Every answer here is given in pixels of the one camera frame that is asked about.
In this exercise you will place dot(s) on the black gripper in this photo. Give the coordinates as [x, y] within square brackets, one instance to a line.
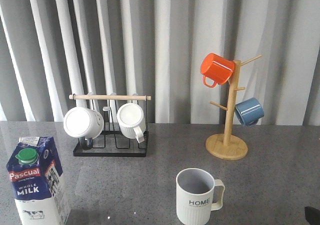
[312, 215]

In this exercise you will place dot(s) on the white HOME mug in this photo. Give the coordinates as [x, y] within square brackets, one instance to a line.
[197, 195]

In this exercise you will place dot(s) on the blue white milk carton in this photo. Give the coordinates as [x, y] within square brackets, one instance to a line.
[38, 183]

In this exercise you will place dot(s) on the wooden mug tree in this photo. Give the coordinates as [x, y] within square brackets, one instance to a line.
[225, 145]

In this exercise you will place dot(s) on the blue mug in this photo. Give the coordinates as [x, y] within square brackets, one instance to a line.
[249, 112]

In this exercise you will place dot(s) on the orange mug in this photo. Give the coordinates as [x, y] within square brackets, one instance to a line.
[216, 70]

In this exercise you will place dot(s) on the black metal mug rack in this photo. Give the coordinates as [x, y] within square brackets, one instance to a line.
[111, 142]

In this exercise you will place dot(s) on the white ribbed mug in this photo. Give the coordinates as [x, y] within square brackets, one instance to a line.
[131, 120]

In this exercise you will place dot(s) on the white smiley face mug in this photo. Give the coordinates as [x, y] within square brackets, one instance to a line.
[85, 124]

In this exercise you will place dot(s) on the grey white curtain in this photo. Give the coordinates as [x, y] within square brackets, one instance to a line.
[50, 49]

